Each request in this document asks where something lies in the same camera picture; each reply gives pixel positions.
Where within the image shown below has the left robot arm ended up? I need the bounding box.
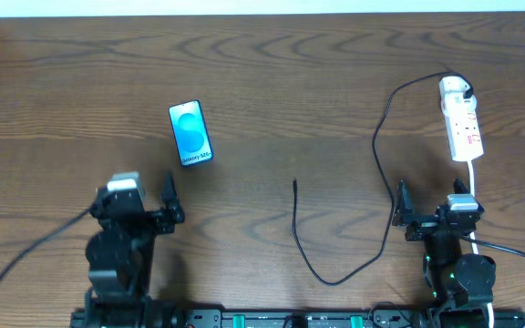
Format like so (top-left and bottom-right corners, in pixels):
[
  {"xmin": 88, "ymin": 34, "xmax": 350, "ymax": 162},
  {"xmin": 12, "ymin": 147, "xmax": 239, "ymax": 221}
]
[{"xmin": 70, "ymin": 171, "xmax": 185, "ymax": 327}]

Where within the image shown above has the black charging cable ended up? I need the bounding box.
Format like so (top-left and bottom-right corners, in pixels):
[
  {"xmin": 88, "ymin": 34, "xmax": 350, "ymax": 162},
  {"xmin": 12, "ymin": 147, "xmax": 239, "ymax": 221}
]
[{"xmin": 291, "ymin": 70, "xmax": 475, "ymax": 287}]

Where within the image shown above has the blue screen smartphone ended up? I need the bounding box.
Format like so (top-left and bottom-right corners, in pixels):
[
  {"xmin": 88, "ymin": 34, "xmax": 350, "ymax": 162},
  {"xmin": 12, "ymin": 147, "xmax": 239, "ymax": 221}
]
[{"xmin": 168, "ymin": 99, "xmax": 214, "ymax": 167}]

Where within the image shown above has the white charger plug adapter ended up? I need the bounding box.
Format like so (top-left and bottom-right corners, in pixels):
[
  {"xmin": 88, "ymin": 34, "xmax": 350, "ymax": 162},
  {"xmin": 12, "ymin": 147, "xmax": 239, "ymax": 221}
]
[{"xmin": 438, "ymin": 76, "xmax": 477, "ymax": 116}]

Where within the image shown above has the white power strip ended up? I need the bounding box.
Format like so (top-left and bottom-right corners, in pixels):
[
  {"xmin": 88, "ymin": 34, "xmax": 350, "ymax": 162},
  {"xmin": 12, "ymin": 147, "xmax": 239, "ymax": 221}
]
[{"xmin": 441, "ymin": 92, "xmax": 484, "ymax": 162}]

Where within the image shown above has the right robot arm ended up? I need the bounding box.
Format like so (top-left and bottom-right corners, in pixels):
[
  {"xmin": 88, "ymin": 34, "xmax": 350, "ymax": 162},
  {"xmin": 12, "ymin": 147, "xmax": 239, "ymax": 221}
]
[{"xmin": 393, "ymin": 179, "xmax": 496, "ymax": 327}]

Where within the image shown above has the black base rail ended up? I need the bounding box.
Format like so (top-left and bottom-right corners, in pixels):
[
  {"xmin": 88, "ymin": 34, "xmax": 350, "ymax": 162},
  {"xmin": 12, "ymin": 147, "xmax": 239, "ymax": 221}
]
[{"xmin": 69, "ymin": 307, "xmax": 525, "ymax": 328}]

